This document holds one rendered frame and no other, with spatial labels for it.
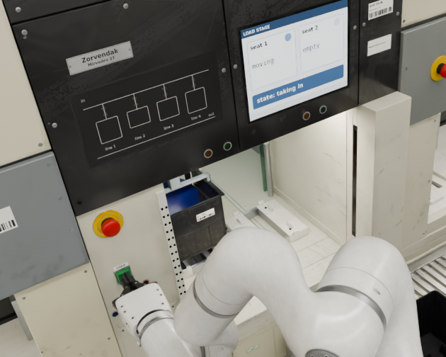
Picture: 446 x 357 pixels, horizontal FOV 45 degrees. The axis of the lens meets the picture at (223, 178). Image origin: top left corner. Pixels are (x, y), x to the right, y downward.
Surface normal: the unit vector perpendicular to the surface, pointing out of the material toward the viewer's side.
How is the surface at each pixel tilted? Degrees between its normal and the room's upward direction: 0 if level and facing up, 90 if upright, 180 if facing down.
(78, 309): 90
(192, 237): 90
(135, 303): 4
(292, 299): 58
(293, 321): 66
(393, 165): 90
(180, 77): 90
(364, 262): 8
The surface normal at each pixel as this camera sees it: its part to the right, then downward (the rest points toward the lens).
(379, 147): 0.48, 0.43
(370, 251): 0.04, -0.84
